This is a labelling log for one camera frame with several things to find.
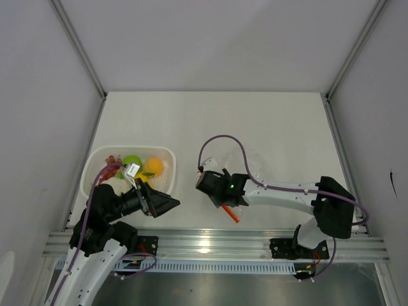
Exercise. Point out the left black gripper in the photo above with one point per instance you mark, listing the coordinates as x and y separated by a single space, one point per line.
153 201

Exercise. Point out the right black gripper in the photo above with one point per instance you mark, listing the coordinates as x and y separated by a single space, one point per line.
226 174

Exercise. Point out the clear zip top bag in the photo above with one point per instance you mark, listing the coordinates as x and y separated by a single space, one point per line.
259 167

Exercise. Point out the white cauliflower with leaves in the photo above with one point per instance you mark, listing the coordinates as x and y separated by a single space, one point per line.
119 185

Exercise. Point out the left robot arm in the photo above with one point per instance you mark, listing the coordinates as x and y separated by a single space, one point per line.
100 240

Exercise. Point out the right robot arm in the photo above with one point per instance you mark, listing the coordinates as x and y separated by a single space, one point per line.
327 202

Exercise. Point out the yellow pear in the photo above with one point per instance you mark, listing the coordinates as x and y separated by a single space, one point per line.
146 178

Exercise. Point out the orange fruit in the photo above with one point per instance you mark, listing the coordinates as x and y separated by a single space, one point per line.
153 166

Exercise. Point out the green apple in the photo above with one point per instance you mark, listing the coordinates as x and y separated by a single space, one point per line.
132 159

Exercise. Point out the red grapes bunch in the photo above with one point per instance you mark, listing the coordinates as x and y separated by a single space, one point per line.
111 171

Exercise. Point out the white perforated plastic basket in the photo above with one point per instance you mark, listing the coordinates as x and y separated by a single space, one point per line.
97 160

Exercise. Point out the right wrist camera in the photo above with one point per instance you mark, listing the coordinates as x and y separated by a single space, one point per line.
209 164

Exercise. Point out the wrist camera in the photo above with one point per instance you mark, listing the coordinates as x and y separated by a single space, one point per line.
130 171
209 164

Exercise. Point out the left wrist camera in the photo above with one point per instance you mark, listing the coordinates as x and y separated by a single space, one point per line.
130 171

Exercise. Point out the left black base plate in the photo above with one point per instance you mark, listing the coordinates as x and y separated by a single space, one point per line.
144 244

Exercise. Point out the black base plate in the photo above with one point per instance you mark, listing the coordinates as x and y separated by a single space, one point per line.
284 248
144 244

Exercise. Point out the white slotted cable duct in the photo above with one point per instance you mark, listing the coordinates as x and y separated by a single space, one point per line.
185 266

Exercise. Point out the aluminium mounting rail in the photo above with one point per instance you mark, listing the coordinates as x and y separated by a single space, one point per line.
253 245

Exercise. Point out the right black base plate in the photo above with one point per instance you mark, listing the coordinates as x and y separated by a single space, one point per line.
284 248

